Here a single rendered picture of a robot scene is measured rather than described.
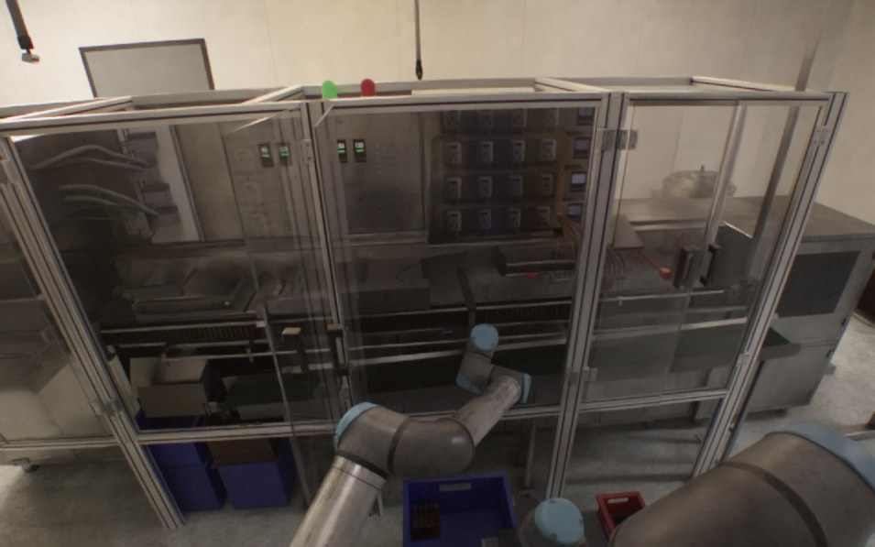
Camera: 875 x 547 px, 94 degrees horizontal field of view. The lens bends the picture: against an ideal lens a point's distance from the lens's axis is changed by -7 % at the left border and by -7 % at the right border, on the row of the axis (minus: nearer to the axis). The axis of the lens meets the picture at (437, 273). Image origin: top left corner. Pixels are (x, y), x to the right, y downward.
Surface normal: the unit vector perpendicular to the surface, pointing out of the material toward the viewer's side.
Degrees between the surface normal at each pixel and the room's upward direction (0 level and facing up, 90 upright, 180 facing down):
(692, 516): 38
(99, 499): 0
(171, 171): 90
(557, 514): 20
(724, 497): 30
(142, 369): 56
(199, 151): 90
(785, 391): 90
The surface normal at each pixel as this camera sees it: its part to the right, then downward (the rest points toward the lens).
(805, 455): -0.06, -0.92
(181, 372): 0.06, -0.11
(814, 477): 0.07, -0.78
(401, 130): 0.08, 0.45
